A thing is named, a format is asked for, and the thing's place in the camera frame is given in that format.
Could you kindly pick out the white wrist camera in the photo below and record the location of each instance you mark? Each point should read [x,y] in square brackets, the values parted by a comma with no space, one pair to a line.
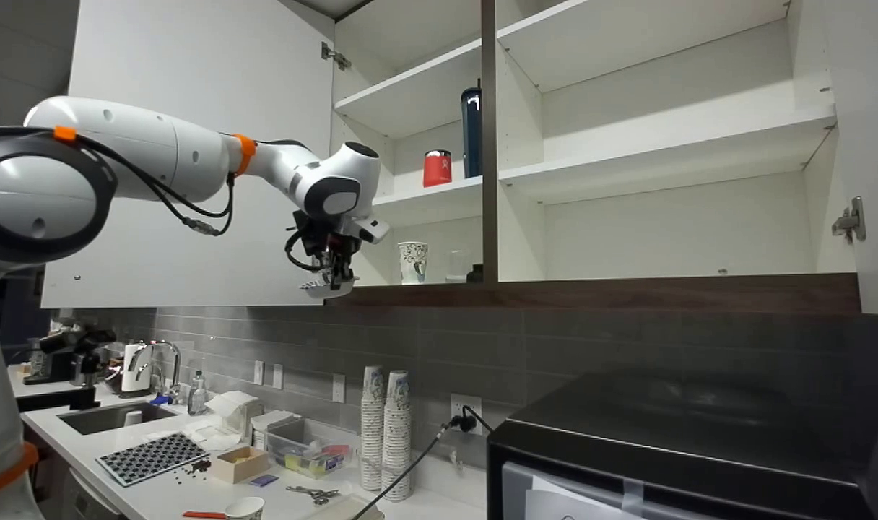
[373,228]

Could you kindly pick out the chrome faucet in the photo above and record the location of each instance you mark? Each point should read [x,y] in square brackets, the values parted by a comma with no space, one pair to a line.
[168,362]

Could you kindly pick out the printed white paper cup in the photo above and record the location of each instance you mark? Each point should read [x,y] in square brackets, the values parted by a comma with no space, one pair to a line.
[412,260]

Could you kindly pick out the metal cabinet door hinge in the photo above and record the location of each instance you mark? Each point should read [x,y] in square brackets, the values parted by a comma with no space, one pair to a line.
[847,222]
[336,55]

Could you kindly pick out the red cup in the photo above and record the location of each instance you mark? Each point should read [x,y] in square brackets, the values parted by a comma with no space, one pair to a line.
[437,169]

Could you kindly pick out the stack of printed paper cups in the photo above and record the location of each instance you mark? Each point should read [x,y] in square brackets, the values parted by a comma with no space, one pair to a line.
[373,422]
[396,435]

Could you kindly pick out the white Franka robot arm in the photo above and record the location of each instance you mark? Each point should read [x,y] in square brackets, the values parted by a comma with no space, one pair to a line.
[152,144]

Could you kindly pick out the small clear bottle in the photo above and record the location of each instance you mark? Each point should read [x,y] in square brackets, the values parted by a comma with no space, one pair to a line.
[197,393]

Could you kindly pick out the small wooden box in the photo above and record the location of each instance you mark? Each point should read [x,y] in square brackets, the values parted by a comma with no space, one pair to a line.
[237,463]

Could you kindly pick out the small black object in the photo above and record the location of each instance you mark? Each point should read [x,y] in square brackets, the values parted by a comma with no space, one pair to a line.
[476,274]

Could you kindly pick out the black coffee machine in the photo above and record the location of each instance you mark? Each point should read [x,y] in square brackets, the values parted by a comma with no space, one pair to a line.
[69,354]

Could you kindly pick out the white wall cabinet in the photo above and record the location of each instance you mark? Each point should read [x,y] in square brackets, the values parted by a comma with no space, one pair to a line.
[651,231]

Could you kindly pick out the black dotted drying mat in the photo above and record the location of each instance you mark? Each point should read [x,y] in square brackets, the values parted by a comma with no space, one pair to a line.
[154,456]

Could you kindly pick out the pile of white napkins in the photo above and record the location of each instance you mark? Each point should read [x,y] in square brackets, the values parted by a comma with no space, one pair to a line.
[232,409]

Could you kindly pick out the red stick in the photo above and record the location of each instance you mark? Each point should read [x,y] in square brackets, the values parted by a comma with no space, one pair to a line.
[204,514]

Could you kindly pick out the small blue card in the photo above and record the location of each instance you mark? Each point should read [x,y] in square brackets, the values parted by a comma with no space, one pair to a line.
[263,478]

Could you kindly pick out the white cabinet door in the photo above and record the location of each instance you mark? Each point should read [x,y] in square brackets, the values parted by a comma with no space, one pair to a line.
[873,117]
[190,260]

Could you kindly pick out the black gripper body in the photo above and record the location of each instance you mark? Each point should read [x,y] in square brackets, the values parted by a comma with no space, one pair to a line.
[328,235]

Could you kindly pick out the clear plastic container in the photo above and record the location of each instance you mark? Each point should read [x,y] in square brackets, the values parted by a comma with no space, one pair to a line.
[305,450]

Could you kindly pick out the black microwave oven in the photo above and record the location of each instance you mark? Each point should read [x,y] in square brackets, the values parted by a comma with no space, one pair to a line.
[689,435]

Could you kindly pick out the dark blue tumbler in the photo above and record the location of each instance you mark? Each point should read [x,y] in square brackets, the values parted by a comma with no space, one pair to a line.
[473,131]

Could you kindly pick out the white electric kettle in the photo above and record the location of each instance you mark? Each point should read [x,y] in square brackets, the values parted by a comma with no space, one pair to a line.
[138,367]

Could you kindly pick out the steel sink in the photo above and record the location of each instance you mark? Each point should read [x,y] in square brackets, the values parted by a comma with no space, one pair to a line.
[118,417]

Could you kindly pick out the white plastic tub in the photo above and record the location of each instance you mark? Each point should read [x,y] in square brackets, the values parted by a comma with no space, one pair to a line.
[276,424]

